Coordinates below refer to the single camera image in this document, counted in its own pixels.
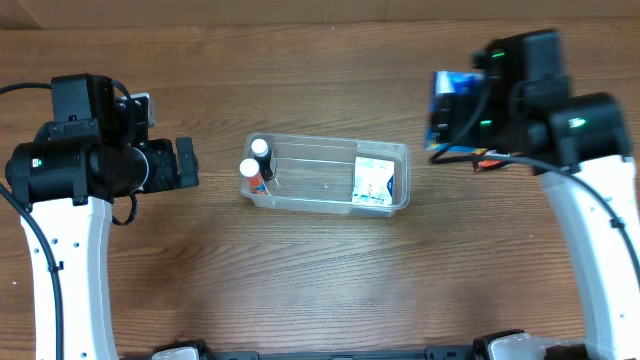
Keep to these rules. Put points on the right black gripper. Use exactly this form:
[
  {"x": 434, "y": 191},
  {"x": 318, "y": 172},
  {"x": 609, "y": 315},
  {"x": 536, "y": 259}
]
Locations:
[{"x": 445, "y": 118}]

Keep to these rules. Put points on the dark bottle white cap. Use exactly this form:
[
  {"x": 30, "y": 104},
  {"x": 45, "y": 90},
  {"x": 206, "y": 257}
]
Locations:
[{"x": 263, "y": 154}]

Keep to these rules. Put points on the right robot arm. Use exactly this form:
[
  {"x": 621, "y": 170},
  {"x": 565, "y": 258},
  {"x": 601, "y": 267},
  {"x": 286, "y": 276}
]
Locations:
[{"x": 517, "y": 107}]

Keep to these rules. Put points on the clear plastic container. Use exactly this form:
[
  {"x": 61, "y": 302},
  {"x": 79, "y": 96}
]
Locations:
[{"x": 318, "y": 174}]

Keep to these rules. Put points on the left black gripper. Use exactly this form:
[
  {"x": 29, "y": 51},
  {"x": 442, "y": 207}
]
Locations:
[{"x": 185, "y": 162}]

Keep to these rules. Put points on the white blue medicine box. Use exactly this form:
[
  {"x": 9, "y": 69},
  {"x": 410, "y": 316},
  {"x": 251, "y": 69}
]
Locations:
[{"x": 373, "y": 181}]

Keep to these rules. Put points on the orange bottle white cap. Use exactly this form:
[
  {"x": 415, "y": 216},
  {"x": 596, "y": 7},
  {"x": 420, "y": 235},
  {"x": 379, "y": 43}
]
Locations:
[{"x": 250, "y": 170}]

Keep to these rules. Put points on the red medicine box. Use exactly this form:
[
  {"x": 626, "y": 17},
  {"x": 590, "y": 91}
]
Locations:
[{"x": 489, "y": 165}]

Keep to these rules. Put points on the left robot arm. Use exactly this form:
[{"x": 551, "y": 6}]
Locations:
[{"x": 81, "y": 175}]

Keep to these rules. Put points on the blue yellow VapoDrops box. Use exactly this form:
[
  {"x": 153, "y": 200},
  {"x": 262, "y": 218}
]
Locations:
[{"x": 445, "y": 82}]

